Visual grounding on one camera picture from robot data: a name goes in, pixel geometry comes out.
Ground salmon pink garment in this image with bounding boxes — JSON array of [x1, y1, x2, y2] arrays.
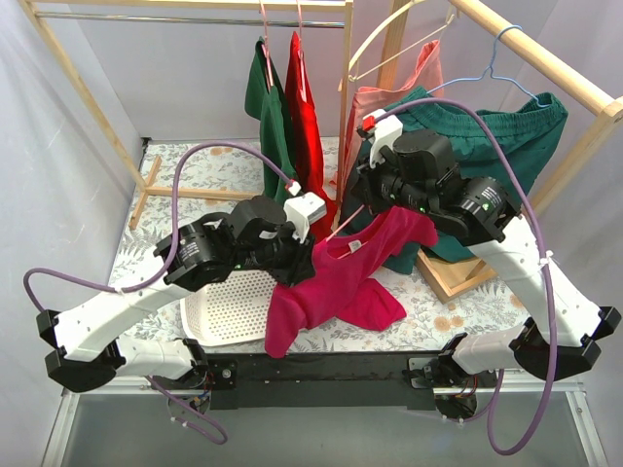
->
[[330, 39, 446, 191]]

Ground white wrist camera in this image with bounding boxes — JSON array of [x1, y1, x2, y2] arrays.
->
[[357, 109, 403, 168], [283, 180, 327, 243]]

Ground white perforated plastic basket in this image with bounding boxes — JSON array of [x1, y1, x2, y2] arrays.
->
[[180, 270, 276, 347]]

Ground floral table cloth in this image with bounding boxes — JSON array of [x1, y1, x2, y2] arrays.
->
[[110, 137, 528, 353]]

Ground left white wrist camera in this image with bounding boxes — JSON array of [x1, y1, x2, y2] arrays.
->
[[283, 180, 327, 243]]

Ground right wooden clothes rack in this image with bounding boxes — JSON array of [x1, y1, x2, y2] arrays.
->
[[377, 0, 623, 305]]

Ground wooden clothes rack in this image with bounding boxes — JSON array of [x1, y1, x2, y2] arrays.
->
[[377, 0, 623, 305], [18, 0, 353, 230]]

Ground teal green shorts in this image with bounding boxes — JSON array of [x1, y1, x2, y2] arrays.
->
[[338, 85, 569, 276]]

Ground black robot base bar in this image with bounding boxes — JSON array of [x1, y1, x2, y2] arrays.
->
[[150, 352, 493, 422]]

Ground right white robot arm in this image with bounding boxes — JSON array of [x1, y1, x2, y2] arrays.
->
[[350, 129, 621, 387]]

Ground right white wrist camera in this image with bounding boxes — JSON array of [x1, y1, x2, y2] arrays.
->
[[357, 109, 403, 168]]

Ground cream wooden hanger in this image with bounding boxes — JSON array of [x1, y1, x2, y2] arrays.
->
[[338, 1, 460, 91]]

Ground blue wire hanger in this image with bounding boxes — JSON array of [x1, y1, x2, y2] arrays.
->
[[425, 24, 554, 108]]

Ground red t shirt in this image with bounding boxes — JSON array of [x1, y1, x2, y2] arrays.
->
[[285, 32, 337, 241]]

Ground dark green t shirt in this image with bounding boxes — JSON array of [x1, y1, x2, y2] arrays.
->
[[244, 38, 299, 180]]

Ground magenta t shirt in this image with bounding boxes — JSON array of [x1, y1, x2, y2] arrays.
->
[[264, 207, 438, 358]]

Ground left wooden clothes rack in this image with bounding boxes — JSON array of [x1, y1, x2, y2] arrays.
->
[[18, 0, 353, 230]]

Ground pink wire hanger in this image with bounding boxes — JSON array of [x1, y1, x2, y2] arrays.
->
[[325, 204, 365, 260]]

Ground pink hanger under green shirt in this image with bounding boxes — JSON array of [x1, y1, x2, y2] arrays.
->
[[258, 0, 275, 92]]

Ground pink hanger under red shirt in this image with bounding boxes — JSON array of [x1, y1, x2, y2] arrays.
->
[[296, 0, 308, 102]]

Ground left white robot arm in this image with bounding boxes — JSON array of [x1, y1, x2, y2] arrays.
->
[[36, 193, 326, 393]]

